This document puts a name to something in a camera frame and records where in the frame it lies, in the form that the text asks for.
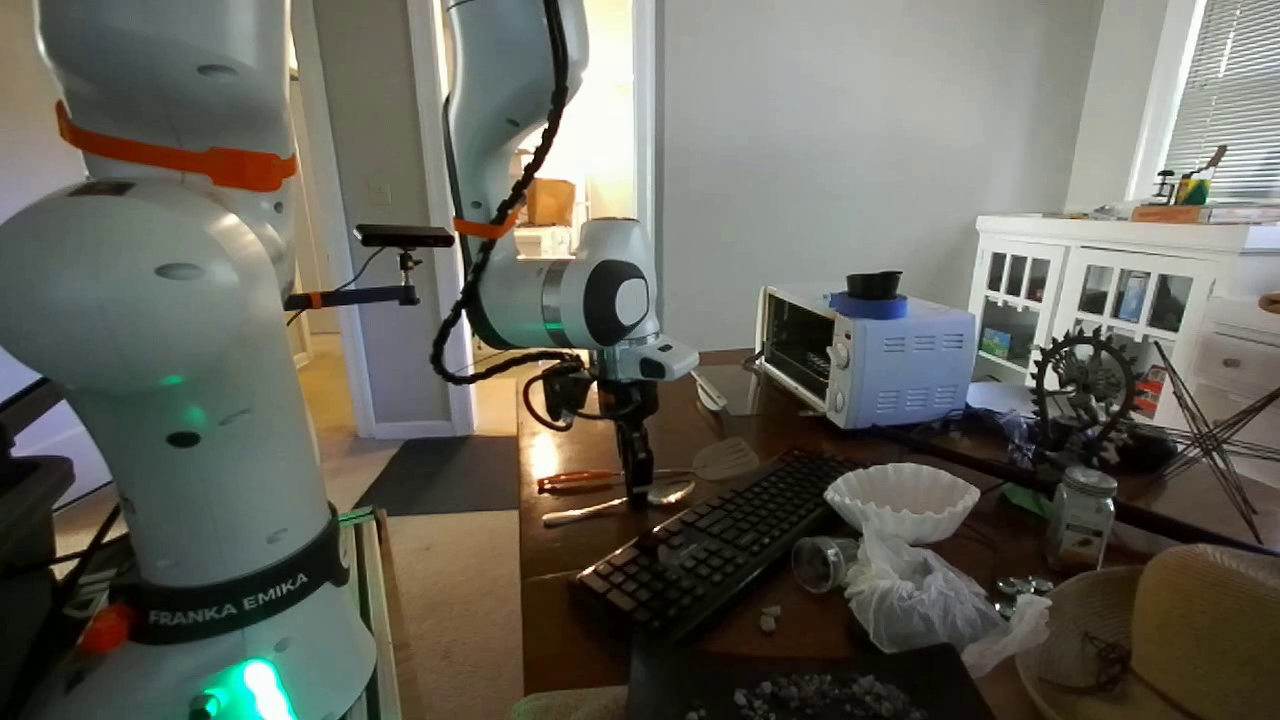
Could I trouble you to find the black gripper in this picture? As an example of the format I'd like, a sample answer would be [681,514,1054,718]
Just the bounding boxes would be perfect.
[601,376,663,514]

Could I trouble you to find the blue plate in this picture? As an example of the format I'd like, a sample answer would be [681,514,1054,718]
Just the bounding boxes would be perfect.
[826,292,911,325]

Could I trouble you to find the dark pebble contents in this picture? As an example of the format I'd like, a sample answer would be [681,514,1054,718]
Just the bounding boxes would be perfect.
[685,668,933,720]

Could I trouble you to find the black computer keyboard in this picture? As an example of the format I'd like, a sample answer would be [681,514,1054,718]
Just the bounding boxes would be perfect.
[567,447,870,646]

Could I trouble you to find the dark floor mat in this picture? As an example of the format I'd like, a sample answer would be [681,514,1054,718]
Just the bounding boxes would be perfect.
[355,437,528,521]

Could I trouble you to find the clear drinking glass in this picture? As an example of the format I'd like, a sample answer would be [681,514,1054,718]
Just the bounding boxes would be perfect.
[790,532,861,597]

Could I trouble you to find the white toaster oven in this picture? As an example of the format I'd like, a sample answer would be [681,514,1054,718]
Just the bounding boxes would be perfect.
[690,281,980,432]

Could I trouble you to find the clear plastic bag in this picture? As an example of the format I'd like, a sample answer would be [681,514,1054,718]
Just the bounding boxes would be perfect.
[834,523,1054,676]

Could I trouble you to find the glass jar with lid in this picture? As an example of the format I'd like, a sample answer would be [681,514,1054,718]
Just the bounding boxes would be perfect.
[1043,464,1118,576]

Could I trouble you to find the white glass door cabinet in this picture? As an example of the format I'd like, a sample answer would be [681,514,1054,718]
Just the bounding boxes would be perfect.
[969,214,1280,432]

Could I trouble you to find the tan straw hat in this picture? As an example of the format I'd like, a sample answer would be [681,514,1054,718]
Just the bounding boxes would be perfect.
[1125,540,1280,720]

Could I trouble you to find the small plant tray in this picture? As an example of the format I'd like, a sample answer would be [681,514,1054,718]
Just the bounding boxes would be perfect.
[1131,142,1233,227]

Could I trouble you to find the orange handled spatula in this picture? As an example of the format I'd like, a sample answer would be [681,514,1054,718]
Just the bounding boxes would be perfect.
[536,437,766,501]

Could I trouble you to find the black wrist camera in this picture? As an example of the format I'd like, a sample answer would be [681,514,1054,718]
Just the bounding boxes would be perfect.
[536,360,601,430]

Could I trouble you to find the black camera on stand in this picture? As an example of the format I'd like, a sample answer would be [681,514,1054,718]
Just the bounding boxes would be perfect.
[278,221,461,317]

